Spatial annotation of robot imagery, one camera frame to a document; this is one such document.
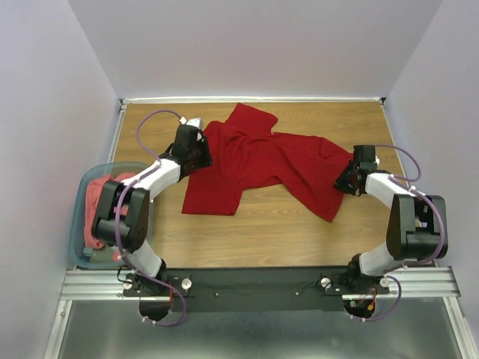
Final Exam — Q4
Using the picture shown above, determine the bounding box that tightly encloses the pink t-shirt in bin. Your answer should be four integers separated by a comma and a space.
85, 173, 150, 253

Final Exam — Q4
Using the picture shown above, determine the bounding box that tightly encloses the dark red t-shirt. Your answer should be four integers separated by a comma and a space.
182, 103, 353, 222

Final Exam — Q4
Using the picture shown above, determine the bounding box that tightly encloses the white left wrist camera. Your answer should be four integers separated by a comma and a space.
179, 117, 204, 129

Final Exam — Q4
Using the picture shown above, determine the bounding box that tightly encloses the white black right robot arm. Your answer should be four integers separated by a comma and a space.
332, 144, 448, 293

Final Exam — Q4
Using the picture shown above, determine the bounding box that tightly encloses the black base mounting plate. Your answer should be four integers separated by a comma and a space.
122, 266, 389, 323

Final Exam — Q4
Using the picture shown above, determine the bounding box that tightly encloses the clear blue plastic bin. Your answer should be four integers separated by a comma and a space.
69, 162, 147, 270

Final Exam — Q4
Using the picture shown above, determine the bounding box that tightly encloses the olive green garment in bin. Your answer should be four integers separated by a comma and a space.
83, 247, 118, 270

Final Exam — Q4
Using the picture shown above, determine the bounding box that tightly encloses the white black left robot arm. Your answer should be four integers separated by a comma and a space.
91, 118, 213, 295

